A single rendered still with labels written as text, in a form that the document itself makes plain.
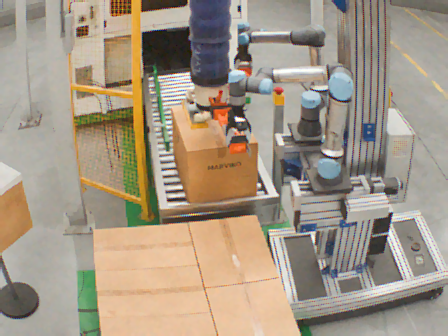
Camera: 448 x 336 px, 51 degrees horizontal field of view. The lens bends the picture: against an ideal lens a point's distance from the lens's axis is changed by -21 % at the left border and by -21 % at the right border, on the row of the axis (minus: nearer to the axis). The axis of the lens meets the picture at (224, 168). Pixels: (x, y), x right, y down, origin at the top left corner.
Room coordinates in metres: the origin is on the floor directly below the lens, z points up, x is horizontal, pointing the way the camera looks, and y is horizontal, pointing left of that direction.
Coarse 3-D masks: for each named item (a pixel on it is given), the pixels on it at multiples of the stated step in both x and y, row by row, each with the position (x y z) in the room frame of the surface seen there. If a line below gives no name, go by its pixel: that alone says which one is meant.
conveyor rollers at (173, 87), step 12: (168, 84) 4.77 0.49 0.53; (180, 84) 4.72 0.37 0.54; (192, 84) 4.72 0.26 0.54; (168, 96) 4.49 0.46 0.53; (180, 96) 4.44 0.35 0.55; (156, 108) 4.22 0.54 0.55; (168, 108) 4.23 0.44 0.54; (156, 120) 4.03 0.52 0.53; (168, 120) 4.01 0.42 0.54; (156, 132) 3.85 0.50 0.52; (168, 132) 3.79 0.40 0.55; (168, 156) 3.47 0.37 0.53; (168, 168) 3.32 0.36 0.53; (168, 180) 3.15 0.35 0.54; (180, 180) 3.16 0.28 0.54; (168, 192) 3.05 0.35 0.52; (180, 192) 3.00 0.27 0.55; (264, 192) 2.99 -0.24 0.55; (168, 204) 2.88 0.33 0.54
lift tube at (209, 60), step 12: (192, 48) 2.89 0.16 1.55; (204, 48) 2.84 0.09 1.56; (216, 48) 2.84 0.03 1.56; (228, 48) 2.89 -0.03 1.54; (192, 60) 2.90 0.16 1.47; (204, 60) 2.84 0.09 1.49; (216, 60) 2.84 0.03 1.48; (228, 60) 2.91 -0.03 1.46; (204, 72) 2.83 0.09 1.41; (216, 72) 2.83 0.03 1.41; (228, 72) 2.90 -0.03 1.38; (204, 84) 2.83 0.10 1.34; (216, 84) 2.84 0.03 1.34
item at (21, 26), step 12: (24, 0) 5.31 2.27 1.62; (312, 0) 5.89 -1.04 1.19; (24, 12) 5.30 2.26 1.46; (312, 12) 5.90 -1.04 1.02; (24, 24) 5.28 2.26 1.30; (24, 36) 5.27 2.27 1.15; (24, 48) 5.27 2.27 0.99; (24, 60) 5.27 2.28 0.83; (24, 72) 5.27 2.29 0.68; (24, 84) 5.27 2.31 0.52; (24, 96) 5.26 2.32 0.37; (24, 108) 5.26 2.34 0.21; (24, 120) 5.26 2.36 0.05
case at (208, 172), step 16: (176, 112) 3.30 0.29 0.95; (176, 128) 3.17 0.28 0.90; (208, 128) 3.07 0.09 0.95; (176, 144) 3.21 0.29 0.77; (192, 144) 2.88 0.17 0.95; (208, 144) 2.88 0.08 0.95; (224, 144) 2.87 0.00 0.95; (256, 144) 2.89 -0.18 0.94; (176, 160) 3.25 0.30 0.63; (192, 160) 2.81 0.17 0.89; (208, 160) 2.83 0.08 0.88; (224, 160) 2.85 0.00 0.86; (240, 160) 2.87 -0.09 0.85; (256, 160) 2.89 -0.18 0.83; (192, 176) 2.81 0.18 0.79; (208, 176) 2.83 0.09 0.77; (224, 176) 2.85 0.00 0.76; (240, 176) 2.87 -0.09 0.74; (256, 176) 2.89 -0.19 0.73; (192, 192) 2.81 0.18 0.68; (208, 192) 2.83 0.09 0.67; (224, 192) 2.85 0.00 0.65; (240, 192) 2.87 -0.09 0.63; (256, 192) 2.89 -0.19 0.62
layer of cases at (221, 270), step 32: (192, 224) 2.68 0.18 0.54; (224, 224) 2.68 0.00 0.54; (256, 224) 2.67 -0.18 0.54; (96, 256) 2.34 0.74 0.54; (128, 256) 2.36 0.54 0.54; (160, 256) 2.38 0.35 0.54; (192, 256) 2.38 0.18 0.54; (224, 256) 2.38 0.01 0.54; (256, 256) 2.38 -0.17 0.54; (128, 288) 2.08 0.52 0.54; (160, 288) 2.10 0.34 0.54; (192, 288) 2.11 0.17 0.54; (224, 288) 2.11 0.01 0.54; (256, 288) 2.10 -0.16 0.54; (128, 320) 1.81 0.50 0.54; (160, 320) 1.84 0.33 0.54; (192, 320) 1.85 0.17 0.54; (224, 320) 1.85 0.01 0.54; (256, 320) 1.84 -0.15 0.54; (288, 320) 1.82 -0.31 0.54
